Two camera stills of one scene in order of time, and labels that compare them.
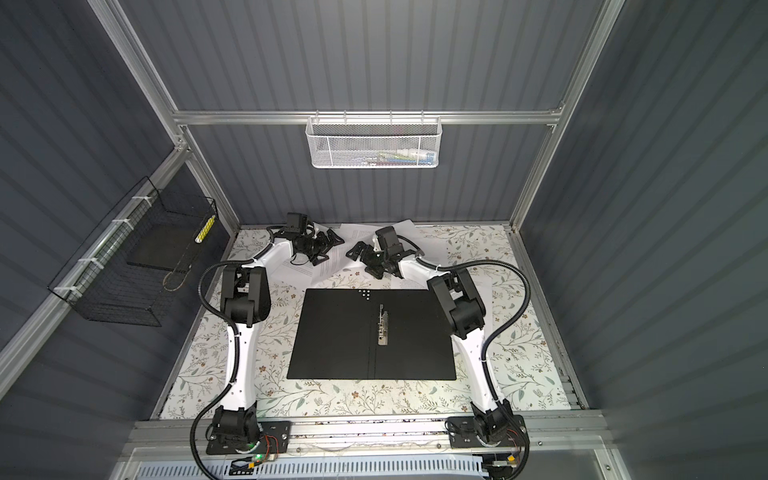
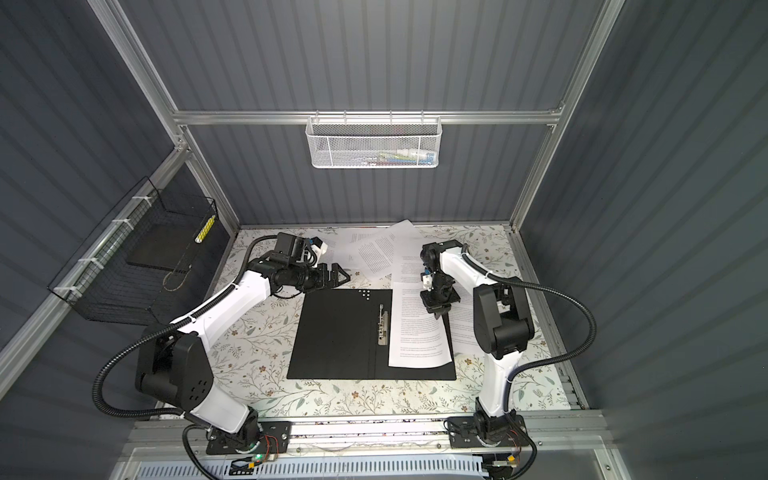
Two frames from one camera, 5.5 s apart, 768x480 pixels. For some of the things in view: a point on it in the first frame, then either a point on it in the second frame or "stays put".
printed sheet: [431, 241] -> [417, 338]
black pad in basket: [167, 247] stays put
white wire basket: [374, 142] stays put
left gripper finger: [331, 239] -> [334, 275]
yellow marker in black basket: [199, 238] stays put
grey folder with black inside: [375, 334] stays put
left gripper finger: [319, 251] -> [321, 284]
